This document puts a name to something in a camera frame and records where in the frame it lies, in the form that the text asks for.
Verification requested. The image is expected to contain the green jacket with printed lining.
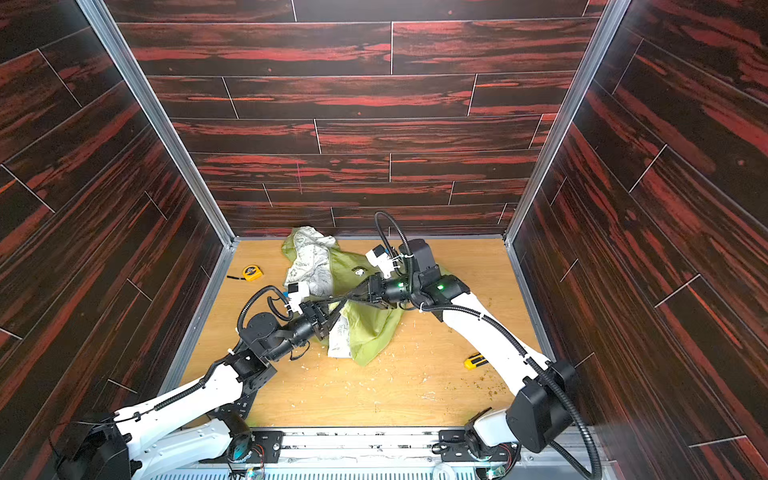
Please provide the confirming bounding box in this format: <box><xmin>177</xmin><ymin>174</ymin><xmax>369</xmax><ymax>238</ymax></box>
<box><xmin>281</xmin><ymin>226</ymin><xmax>404</xmax><ymax>368</ymax></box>

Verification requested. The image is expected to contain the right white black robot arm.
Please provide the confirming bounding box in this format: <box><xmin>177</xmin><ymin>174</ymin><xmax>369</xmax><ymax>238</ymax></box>
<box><xmin>352</xmin><ymin>239</ymin><xmax>584</xmax><ymax>458</ymax></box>

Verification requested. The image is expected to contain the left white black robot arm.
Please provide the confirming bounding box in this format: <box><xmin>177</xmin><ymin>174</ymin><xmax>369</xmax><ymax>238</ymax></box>
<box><xmin>56</xmin><ymin>297</ymin><xmax>347</xmax><ymax>479</ymax></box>

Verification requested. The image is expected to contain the yellow tape measure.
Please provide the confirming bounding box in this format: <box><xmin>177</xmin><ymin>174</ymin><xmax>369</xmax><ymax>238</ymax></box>
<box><xmin>227</xmin><ymin>265</ymin><xmax>263</xmax><ymax>282</ymax></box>

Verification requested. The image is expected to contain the black calculator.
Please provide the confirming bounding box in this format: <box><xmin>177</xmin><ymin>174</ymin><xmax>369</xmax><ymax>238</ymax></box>
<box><xmin>215</xmin><ymin>389</ymin><xmax>258</xmax><ymax>420</ymax></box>

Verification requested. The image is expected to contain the yellow utility knife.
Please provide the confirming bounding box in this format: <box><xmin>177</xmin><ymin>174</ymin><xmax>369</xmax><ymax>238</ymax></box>
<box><xmin>463</xmin><ymin>353</ymin><xmax>488</xmax><ymax>370</ymax></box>

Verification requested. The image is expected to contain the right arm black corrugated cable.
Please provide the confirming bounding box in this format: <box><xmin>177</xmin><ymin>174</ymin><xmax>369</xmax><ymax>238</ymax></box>
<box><xmin>374</xmin><ymin>211</ymin><xmax>602</xmax><ymax>480</ymax></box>

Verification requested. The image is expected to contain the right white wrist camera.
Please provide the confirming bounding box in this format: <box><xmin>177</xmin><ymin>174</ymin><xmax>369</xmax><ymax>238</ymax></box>
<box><xmin>365</xmin><ymin>245</ymin><xmax>396</xmax><ymax>279</ymax></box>

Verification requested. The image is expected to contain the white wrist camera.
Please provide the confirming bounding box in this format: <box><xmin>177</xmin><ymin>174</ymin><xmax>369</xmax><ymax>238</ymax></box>
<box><xmin>365</xmin><ymin>245</ymin><xmax>396</xmax><ymax>279</ymax></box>
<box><xmin>286</xmin><ymin>281</ymin><xmax>310</xmax><ymax>315</ymax></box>

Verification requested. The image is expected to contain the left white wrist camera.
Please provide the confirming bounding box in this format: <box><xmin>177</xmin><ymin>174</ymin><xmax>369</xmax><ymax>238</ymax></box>
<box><xmin>286</xmin><ymin>281</ymin><xmax>310</xmax><ymax>315</ymax></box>

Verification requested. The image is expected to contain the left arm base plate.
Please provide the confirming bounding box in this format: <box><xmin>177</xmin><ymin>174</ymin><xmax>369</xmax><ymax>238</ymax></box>
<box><xmin>224</xmin><ymin>430</ymin><xmax>284</xmax><ymax>464</ymax></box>

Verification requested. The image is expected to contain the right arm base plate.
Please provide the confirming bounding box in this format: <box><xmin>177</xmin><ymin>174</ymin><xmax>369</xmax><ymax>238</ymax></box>
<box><xmin>431</xmin><ymin>428</ymin><xmax>521</xmax><ymax>463</ymax></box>

